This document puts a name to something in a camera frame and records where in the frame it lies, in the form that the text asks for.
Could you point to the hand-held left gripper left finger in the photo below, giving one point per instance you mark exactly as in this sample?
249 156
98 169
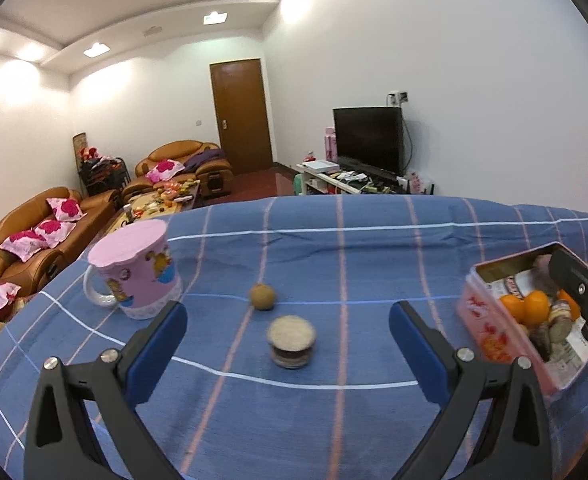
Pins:
159 355

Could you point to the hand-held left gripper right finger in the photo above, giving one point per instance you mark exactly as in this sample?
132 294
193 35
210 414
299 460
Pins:
416 355

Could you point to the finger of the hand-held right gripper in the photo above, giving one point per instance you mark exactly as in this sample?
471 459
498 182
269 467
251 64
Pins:
581 297

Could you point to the orange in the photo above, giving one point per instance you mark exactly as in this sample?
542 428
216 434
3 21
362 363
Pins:
569 301
511 306
536 306

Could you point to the dark passion fruit piece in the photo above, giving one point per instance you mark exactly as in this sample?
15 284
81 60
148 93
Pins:
541 342

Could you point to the pink tin box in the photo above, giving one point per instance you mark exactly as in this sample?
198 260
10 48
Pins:
489 330

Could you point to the pink mug with lid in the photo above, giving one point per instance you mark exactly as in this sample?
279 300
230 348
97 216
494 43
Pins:
134 270

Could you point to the brown longan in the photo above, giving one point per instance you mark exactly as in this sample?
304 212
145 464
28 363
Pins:
262 297

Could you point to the blue plaid cloth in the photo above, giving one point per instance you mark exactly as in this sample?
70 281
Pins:
324 260

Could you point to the cluttered wooden coffee table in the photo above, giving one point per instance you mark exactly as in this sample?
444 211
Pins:
144 215

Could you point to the dark cluttered rack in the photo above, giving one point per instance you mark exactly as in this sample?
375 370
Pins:
101 172

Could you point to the white tv stand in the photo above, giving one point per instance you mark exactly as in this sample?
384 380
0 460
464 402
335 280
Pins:
324 181

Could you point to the purple cloth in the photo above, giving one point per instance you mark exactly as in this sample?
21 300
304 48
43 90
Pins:
204 157

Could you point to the small brown leather sofa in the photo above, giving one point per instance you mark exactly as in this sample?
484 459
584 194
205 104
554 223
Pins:
174 151

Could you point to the long brown leather sofa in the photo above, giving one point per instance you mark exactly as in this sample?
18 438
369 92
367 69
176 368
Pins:
9 215

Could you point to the light green stool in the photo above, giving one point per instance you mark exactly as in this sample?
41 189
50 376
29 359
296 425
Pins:
299 185

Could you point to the flat white box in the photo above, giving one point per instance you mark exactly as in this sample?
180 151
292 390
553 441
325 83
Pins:
319 165

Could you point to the tall brown decorated board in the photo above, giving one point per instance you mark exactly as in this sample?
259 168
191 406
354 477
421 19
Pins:
80 147

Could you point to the black television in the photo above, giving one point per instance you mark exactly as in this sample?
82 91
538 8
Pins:
369 137

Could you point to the tall pink box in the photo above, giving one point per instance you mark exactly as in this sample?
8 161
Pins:
330 142

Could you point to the brown wooden door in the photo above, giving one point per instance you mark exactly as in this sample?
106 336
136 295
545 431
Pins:
241 115

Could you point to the square ceiling light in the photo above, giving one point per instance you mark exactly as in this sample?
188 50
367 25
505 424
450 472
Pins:
96 49
214 18

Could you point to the white wall socket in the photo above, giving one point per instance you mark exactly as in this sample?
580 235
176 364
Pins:
399 96

